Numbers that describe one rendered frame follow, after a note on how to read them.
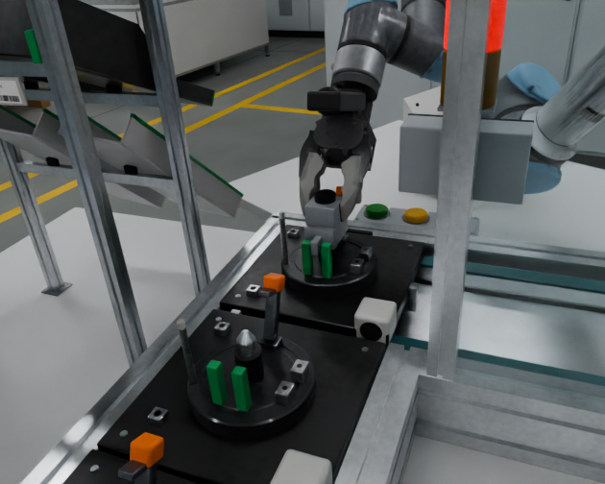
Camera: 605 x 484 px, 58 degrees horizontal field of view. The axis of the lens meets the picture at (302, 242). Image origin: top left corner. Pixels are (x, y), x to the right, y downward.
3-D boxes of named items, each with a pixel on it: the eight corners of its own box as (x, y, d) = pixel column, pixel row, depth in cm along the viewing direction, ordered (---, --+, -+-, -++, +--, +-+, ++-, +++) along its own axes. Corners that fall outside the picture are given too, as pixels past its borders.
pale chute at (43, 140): (112, 196, 106) (121, 175, 107) (161, 208, 100) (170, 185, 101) (-22, 126, 82) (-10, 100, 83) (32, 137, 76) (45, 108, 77)
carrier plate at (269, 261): (287, 233, 96) (286, 223, 95) (424, 253, 88) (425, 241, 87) (220, 313, 77) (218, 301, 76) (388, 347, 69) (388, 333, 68)
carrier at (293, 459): (215, 320, 76) (201, 241, 70) (385, 355, 68) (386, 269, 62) (99, 458, 57) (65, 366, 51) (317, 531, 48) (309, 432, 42)
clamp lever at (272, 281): (266, 334, 65) (270, 272, 64) (281, 337, 65) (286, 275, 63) (252, 343, 62) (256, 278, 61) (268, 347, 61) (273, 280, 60)
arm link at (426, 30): (467, 13, 88) (408, -14, 85) (470, 65, 83) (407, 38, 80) (438, 47, 95) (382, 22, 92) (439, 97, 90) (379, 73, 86)
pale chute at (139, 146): (178, 205, 101) (186, 181, 102) (234, 218, 95) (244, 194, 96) (56, 133, 77) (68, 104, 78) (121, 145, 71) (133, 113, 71)
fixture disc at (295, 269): (302, 241, 90) (302, 230, 89) (386, 253, 85) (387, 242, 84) (266, 288, 79) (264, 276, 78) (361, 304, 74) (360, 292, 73)
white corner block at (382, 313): (363, 320, 74) (363, 295, 72) (397, 326, 73) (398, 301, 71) (352, 341, 70) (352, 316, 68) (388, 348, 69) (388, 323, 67)
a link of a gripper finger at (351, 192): (370, 229, 79) (369, 168, 81) (361, 217, 74) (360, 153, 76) (349, 230, 80) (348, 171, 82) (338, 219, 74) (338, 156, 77)
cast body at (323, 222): (320, 226, 82) (318, 182, 79) (348, 229, 81) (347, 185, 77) (299, 254, 76) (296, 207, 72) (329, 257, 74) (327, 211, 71)
